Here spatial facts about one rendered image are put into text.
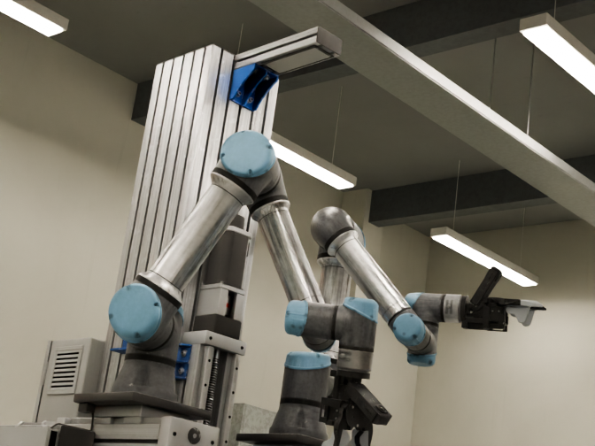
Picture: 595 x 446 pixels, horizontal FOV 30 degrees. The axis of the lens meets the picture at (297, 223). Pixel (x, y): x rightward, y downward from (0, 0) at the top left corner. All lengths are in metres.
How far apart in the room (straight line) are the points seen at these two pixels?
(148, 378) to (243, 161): 0.52
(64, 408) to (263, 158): 0.91
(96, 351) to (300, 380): 0.53
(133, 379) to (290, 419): 0.49
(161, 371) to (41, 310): 5.76
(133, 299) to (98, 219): 6.24
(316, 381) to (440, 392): 8.47
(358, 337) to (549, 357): 8.43
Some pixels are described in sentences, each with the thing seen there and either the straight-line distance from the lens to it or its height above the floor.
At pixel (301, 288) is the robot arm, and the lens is 2.49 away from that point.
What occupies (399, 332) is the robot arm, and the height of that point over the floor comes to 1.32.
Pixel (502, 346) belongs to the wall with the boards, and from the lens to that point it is 10.99.
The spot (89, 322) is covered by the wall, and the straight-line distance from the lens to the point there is 8.48.
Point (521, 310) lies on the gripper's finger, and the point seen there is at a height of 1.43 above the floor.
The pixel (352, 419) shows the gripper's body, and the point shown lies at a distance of 2.33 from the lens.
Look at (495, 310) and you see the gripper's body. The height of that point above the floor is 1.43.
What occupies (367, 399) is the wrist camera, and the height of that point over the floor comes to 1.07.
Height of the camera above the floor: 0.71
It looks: 18 degrees up
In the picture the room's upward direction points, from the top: 8 degrees clockwise
